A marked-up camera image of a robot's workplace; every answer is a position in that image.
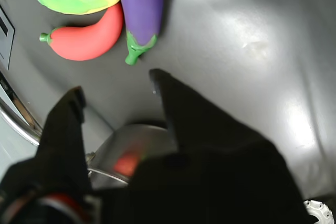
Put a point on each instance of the purple toy aubergine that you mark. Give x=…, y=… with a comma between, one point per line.
x=140, y=6

